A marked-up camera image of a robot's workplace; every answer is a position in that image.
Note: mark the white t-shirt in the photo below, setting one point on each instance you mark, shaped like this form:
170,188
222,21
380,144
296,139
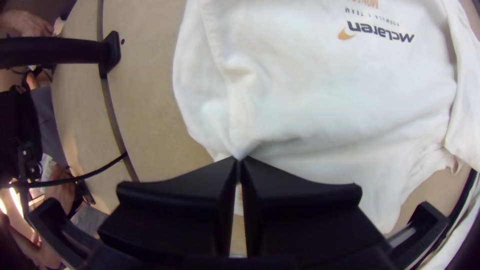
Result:
318,93

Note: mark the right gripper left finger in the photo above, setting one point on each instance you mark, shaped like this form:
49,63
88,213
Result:
176,213

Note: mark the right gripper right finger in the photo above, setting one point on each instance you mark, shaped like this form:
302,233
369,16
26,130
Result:
300,217

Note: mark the person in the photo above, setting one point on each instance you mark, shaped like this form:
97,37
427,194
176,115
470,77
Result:
48,123

